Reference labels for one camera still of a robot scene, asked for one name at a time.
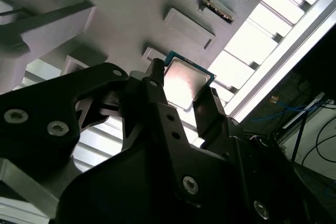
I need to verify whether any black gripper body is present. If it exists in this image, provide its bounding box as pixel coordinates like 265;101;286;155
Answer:
56;141;253;224

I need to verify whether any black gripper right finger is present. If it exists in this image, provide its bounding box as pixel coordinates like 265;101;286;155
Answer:
192;87;331;224

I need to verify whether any CPU with silver top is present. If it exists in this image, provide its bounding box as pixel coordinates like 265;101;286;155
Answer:
162;50;217;113

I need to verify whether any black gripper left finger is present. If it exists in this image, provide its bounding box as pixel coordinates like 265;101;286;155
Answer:
0;58;210;210

